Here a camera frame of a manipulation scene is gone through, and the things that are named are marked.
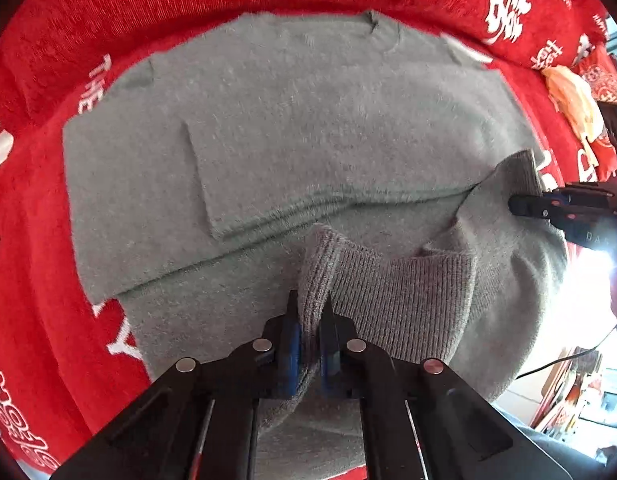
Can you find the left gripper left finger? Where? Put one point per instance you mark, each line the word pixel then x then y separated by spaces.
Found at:
pixel 198 420

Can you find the grey knitted sweater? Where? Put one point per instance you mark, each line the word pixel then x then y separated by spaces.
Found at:
pixel 353 159

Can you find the orange yellow cloth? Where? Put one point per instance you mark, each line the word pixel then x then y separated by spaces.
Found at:
pixel 574 99

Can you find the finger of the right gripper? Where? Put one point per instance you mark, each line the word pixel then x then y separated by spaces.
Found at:
pixel 559 196
pixel 534 206

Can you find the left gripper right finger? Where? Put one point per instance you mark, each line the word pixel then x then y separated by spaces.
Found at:
pixel 421 420

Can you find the red patterned pillow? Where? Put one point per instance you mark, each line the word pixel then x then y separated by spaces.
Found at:
pixel 600 72

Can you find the red blanket with white characters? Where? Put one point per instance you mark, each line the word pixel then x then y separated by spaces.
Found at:
pixel 67 366

